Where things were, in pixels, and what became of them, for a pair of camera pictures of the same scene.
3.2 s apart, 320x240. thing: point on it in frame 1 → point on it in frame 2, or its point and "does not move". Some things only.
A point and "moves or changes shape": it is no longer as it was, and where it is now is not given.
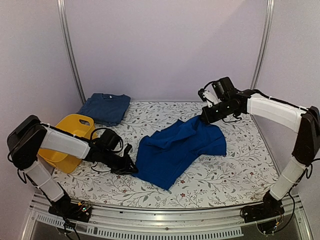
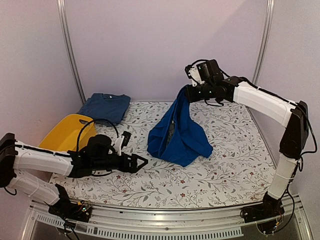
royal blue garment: x=164 y=156 moves or changes shape
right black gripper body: x=216 y=116 → x=197 y=96
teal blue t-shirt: x=106 y=107 does not move
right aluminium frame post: x=269 y=16 does not move
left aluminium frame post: x=61 y=9 does not move
